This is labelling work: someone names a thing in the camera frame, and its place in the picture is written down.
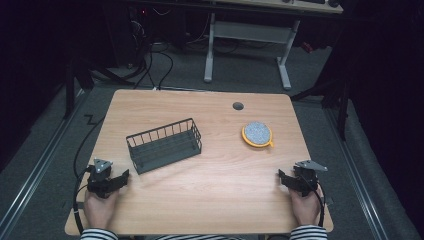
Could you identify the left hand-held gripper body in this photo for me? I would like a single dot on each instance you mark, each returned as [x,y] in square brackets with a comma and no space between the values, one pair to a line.
[100,176]

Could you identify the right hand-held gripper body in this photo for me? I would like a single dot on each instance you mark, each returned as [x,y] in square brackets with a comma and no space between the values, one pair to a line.
[307,178]

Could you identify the person's left hand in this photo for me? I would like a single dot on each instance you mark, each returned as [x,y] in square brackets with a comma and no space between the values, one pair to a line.
[99,210]

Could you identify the person's right hand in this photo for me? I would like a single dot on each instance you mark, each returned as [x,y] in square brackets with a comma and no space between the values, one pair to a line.
[306,208]

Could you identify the black metal stand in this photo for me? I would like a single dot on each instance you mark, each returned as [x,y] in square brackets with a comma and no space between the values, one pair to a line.
[78,76]
[336,93]

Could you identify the person's striped shirt torso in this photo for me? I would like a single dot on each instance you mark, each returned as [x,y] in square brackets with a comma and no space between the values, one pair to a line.
[200,237]

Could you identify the metal floor rail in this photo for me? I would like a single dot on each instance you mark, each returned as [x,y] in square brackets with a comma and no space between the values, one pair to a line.
[36,173]
[358,180]

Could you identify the white frame wooden desk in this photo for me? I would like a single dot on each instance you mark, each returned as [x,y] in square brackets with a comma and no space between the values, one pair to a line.
[250,31]

